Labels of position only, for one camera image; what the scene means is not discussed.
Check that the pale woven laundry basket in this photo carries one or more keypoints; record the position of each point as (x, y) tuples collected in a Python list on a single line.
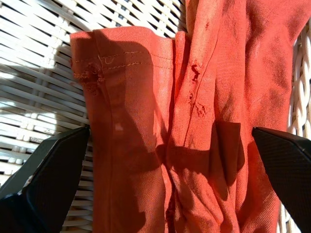
[(36, 72)]

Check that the orange-red garment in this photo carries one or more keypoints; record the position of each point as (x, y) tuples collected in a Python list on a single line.
[(194, 121)]

